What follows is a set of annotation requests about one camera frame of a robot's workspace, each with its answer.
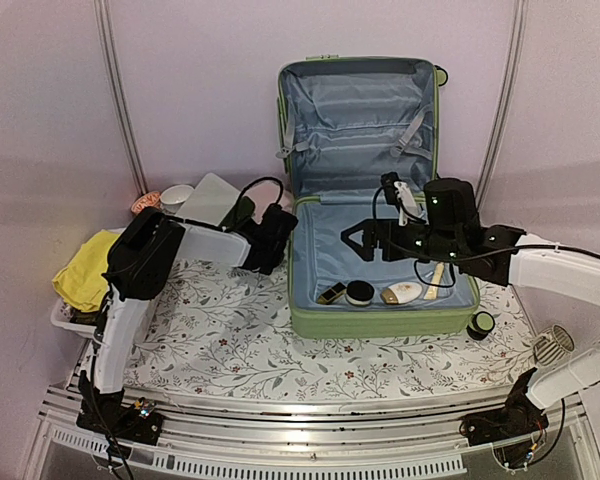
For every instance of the yellow garment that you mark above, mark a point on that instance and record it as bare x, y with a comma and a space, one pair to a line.
80, 283

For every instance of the black lidded round jar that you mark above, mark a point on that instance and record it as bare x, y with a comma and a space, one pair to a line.
359, 293

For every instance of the white ribbed round object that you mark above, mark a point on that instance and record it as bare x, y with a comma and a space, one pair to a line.
551, 345

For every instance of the purple drawer box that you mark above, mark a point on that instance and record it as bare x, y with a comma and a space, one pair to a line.
263, 194

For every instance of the green hard-shell suitcase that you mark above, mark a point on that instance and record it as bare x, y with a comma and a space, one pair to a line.
344, 122

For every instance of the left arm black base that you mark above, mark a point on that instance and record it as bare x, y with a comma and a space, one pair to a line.
105, 414

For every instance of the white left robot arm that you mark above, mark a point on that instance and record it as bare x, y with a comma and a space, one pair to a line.
140, 262

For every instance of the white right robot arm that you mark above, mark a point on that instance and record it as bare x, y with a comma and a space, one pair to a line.
446, 229

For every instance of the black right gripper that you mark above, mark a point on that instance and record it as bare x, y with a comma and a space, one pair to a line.
375, 227

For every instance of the white perforated plastic basket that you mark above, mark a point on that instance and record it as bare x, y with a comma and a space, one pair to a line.
66, 317

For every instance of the white green drawer box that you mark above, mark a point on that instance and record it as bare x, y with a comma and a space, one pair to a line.
211, 202

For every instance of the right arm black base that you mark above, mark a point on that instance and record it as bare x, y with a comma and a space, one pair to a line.
518, 416

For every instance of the small dark tube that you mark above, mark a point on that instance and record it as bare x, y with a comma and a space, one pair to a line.
332, 294

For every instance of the floral white table mat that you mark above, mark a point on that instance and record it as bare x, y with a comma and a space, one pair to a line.
218, 331

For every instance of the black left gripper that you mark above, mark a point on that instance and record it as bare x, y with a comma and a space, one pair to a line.
244, 227

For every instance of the cream round bottle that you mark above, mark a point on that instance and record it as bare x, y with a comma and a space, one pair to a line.
401, 293

